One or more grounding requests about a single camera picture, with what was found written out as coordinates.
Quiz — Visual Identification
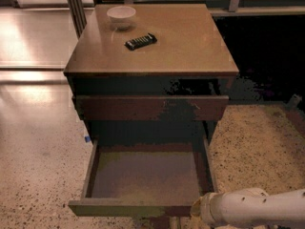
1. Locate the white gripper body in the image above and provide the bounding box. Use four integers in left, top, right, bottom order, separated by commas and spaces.
190, 193, 223, 227

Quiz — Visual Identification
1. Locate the wooden drawer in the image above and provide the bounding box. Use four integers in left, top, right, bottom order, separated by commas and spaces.
69, 141, 214, 218
73, 95, 229, 121

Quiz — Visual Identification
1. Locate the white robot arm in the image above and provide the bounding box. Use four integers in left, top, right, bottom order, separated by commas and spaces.
191, 188, 305, 229

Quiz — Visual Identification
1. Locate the brown wooden drawer cabinet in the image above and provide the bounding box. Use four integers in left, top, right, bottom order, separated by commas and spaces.
64, 5, 238, 147

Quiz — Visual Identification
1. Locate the blue tape piece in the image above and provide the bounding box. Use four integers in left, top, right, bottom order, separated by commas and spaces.
85, 136, 91, 142

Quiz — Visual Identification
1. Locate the white ceramic bowl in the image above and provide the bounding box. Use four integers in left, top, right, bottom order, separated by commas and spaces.
107, 6, 136, 30

